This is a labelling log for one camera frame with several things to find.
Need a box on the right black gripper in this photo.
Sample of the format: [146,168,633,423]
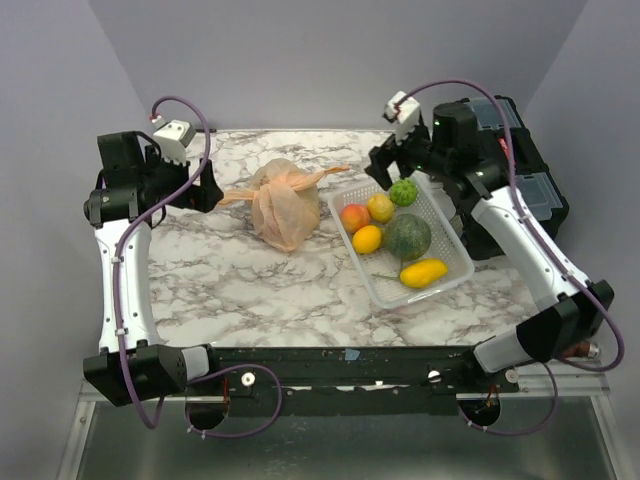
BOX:
[363,117,450,190]

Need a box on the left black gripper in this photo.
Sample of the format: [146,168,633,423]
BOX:
[140,145,224,212]

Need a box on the orange banana-print plastic bag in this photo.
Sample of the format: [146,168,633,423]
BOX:
[218,158,350,252]

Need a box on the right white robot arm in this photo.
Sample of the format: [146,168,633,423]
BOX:
[366,95,614,392]

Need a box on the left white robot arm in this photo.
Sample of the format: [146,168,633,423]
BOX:
[83,121,223,406]

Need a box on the green custard apple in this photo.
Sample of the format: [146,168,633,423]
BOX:
[389,179,418,207]

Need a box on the pale yellow round fruit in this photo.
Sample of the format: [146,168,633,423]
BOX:
[367,193,395,224]

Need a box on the orange peach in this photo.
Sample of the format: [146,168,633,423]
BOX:
[340,204,370,234]

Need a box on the green netted melon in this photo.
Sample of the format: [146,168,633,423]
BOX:
[383,214,432,261]

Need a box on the yellow lemon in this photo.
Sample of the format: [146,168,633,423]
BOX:
[352,225,383,254]

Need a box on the white plastic basket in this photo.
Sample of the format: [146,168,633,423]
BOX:
[328,178,474,309]

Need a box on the yellow mango back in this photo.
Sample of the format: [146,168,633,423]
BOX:
[399,258,448,289]

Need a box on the black tool box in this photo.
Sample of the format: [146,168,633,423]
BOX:
[461,95,569,260]

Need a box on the brass pipe fitting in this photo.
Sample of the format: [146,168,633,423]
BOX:
[563,342,600,359]

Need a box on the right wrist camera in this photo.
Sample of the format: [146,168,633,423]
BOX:
[382,91,421,145]

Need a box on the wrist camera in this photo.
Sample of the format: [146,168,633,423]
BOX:
[382,91,421,145]
[151,115,196,166]

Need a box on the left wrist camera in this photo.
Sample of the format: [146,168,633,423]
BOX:
[151,115,196,166]

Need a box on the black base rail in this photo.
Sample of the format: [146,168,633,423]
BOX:
[187,346,519,417]

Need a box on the aluminium frame rail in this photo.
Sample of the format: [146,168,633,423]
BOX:
[516,363,610,397]

